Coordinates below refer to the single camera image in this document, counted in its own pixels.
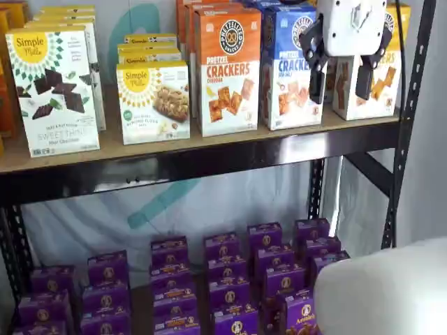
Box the black metal shelf rack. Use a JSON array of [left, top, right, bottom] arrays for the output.
[[0, 0, 437, 308]]

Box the orange brown snack box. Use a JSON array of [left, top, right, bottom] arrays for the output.
[[0, 8, 18, 139], [0, 0, 31, 29]]

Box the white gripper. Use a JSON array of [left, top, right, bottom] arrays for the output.
[[298, 0, 392, 105]]

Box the wooden shelf board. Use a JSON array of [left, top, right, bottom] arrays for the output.
[[0, 107, 401, 174], [129, 271, 156, 335]]

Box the Simple Mills almond bars box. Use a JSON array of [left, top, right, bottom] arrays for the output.
[[124, 33, 178, 49], [116, 60, 191, 146], [117, 47, 182, 66]]

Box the yellow mustard pretzel crackers box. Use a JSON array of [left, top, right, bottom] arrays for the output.
[[330, 3, 412, 121]]

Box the blue white pretzel crackers box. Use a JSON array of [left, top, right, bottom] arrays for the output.
[[240, 0, 318, 10], [261, 5, 324, 131]]

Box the Simple Mills sweet thins box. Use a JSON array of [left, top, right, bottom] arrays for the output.
[[5, 26, 101, 158], [33, 12, 97, 22], [41, 4, 96, 15], [23, 19, 107, 133]]

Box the purple Annie's snack box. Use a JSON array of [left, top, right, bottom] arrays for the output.
[[247, 223, 283, 249], [203, 232, 241, 260], [29, 265, 77, 295], [149, 236, 189, 267], [153, 314, 203, 335], [149, 262, 192, 284], [309, 250, 351, 280], [262, 262, 307, 298], [79, 313, 133, 335], [208, 276, 251, 308], [152, 295, 200, 319], [212, 306, 260, 335], [151, 278, 196, 301], [82, 283, 133, 315], [261, 292, 321, 335], [87, 250, 130, 285], [11, 320, 68, 335], [17, 290, 72, 325], [254, 243, 295, 270], [206, 256, 244, 281], [295, 218, 331, 245], [302, 236, 342, 259]]

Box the white sheet with teal logo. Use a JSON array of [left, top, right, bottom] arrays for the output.
[[20, 0, 385, 280]]

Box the orange cheddar pretzel crackers box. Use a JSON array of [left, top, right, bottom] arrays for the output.
[[193, 6, 263, 138], [175, 0, 189, 60]]

